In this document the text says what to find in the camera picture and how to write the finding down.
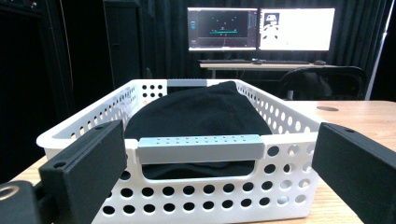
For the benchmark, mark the black keyboard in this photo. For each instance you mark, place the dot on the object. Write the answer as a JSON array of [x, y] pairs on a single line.
[[286, 62], [224, 61]]

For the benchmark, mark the black office chair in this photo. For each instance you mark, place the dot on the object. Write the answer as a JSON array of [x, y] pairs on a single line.
[[323, 82]]

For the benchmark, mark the black curtain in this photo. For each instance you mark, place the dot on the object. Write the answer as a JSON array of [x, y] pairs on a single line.
[[171, 31]]

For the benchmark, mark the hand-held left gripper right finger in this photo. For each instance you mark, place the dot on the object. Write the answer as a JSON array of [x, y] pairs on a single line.
[[361, 174]]

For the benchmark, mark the black cloth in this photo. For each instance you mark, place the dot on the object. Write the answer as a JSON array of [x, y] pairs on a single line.
[[199, 115]]

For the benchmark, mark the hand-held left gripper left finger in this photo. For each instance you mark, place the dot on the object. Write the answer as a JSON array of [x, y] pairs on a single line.
[[87, 168]]

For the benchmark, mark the monitor with dark screen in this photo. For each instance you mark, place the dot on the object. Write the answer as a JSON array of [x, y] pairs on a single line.
[[222, 28]]

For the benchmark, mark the monitor with white screen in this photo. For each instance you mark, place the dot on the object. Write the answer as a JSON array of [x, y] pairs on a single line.
[[299, 29]]

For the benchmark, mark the wooden desk with white legs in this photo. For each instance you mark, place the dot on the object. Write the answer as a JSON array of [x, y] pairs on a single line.
[[267, 66]]

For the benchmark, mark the dark cabinet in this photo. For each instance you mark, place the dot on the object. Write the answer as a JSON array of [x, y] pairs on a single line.
[[124, 40]]

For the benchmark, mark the black computer mouse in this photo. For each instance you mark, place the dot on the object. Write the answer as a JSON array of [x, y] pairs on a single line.
[[257, 61], [319, 62]]

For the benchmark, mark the white metal pole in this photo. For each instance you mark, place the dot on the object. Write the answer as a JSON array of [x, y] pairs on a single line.
[[378, 53]]

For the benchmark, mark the white perforated plastic basket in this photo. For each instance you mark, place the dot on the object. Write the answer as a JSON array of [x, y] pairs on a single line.
[[199, 193]]

